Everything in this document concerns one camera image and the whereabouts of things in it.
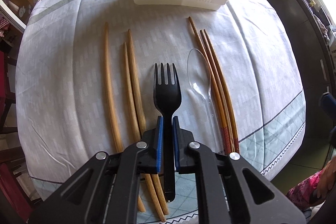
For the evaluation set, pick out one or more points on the white and green tablecloth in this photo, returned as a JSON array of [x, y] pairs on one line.
[[65, 69]]

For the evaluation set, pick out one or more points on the person's right hand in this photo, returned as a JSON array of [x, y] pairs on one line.
[[326, 179]]

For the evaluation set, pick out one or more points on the brown chopstick with red pattern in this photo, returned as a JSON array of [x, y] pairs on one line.
[[195, 32], [230, 98], [211, 56]]

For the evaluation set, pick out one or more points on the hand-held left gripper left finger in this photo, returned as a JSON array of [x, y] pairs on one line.
[[159, 134]]

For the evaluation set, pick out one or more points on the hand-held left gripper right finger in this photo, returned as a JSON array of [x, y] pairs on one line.
[[176, 140]]

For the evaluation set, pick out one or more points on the light bamboo chopstick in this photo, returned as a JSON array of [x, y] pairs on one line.
[[110, 98], [136, 92], [130, 98]]

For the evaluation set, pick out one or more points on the checkered cloth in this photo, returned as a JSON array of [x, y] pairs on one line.
[[3, 27]]

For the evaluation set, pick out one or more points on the black plastic fork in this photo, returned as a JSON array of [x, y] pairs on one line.
[[165, 98]]

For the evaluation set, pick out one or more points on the clear plastic spoon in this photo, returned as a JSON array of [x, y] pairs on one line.
[[198, 74]]

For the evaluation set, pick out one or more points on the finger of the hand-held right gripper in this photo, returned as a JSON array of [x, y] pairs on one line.
[[326, 106]]

